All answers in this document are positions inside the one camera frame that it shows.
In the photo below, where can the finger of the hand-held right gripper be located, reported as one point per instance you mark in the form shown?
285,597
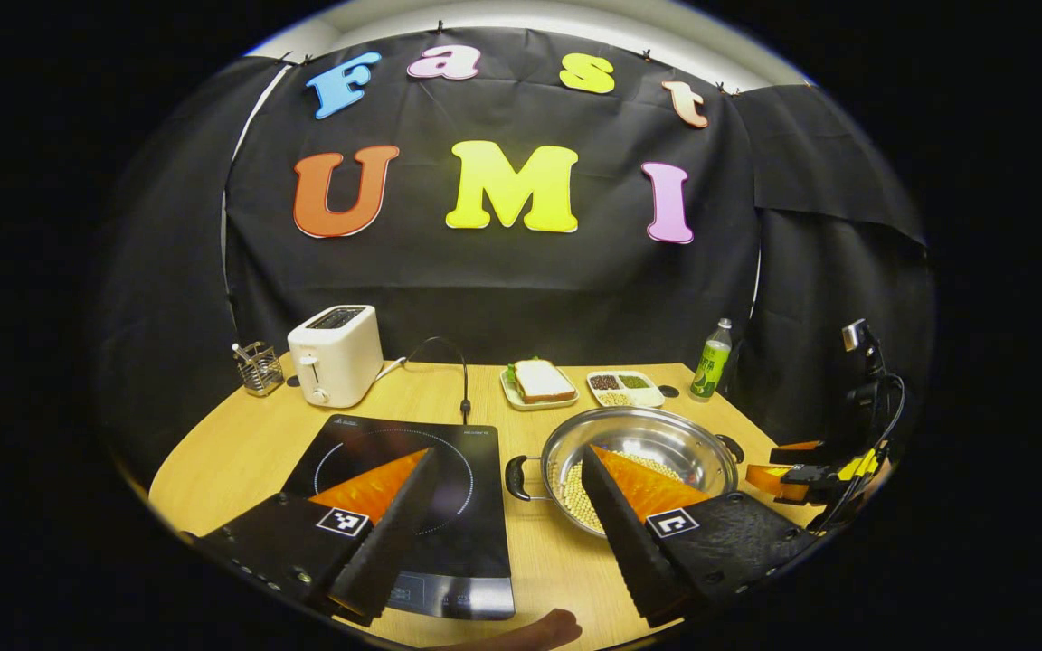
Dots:
770,481
806,449

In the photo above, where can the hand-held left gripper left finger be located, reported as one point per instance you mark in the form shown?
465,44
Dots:
394,533

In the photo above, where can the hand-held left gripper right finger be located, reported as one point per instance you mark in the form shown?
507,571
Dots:
629,551

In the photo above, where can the black induction cooktop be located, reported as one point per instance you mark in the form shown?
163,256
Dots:
476,506

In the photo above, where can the stainless steel pot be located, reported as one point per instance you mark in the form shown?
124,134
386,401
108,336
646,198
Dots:
657,434

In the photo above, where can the pile of soybeans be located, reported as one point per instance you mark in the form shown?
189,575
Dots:
575,497

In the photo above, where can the green drink bottle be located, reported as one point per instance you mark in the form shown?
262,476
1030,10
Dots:
711,366

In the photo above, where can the white divided dish with beans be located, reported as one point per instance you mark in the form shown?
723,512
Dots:
648,395

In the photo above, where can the small white plate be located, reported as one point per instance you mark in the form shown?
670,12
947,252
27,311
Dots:
521,404

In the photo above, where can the white toaster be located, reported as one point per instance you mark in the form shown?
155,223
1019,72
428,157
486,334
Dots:
336,357

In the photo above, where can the white bread sandwich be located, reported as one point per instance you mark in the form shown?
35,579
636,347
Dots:
541,382

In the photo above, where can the black backdrop cloth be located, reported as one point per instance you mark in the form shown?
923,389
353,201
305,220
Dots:
503,289

